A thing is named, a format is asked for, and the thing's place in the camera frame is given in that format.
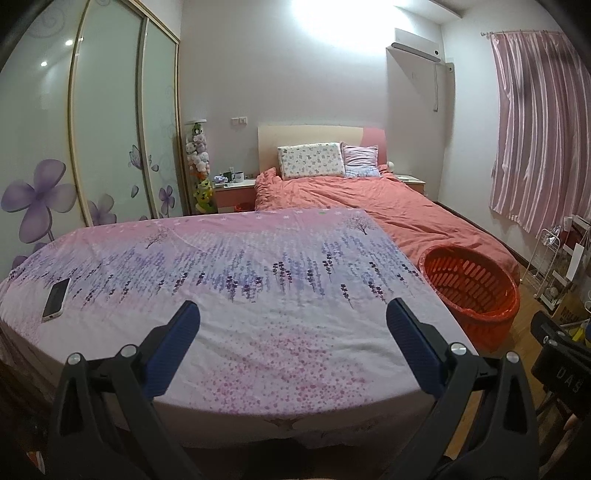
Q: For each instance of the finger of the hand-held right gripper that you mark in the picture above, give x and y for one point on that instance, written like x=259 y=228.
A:
x=554 y=327

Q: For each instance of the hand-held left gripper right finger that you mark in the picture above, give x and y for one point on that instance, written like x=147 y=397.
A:
x=415 y=350

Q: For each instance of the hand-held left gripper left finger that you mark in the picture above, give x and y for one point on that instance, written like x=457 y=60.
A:
x=171 y=350

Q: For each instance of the orange plastic laundry basket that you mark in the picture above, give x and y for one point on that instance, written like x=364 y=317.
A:
x=466 y=281

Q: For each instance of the cardboard box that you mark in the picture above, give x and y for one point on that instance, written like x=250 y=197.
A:
x=572 y=304

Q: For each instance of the pink lavender print tablecloth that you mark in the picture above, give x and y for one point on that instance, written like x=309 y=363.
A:
x=277 y=346

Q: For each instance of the white smartphone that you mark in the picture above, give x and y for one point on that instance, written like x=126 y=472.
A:
x=56 y=299

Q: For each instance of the bed with salmon duvet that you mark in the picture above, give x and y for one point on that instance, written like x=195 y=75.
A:
x=369 y=203

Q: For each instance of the yellow green plush toy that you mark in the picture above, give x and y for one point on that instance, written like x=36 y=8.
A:
x=204 y=196

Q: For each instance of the pink white nightstand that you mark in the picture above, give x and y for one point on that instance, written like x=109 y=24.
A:
x=413 y=181
x=235 y=194

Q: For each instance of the white mug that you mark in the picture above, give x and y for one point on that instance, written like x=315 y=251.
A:
x=238 y=176

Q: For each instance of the pink striped pillow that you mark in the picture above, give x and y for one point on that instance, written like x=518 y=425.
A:
x=362 y=159

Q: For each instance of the pink striped curtain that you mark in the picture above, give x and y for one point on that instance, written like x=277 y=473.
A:
x=540 y=129

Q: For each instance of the hanging plush toy column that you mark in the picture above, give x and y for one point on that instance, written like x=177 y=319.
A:
x=197 y=152

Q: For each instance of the white floral pillow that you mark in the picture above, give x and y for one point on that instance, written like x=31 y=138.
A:
x=311 y=159

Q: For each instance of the cream and pink headboard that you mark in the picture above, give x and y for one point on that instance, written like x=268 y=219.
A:
x=314 y=134

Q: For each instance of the floral sliding door wardrobe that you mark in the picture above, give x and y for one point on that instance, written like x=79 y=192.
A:
x=106 y=101

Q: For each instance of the white air conditioner pipe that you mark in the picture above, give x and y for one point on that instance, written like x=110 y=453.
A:
x=436 y=87

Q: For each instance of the white air conditioner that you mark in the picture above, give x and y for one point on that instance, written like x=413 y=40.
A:
x=415 y=48

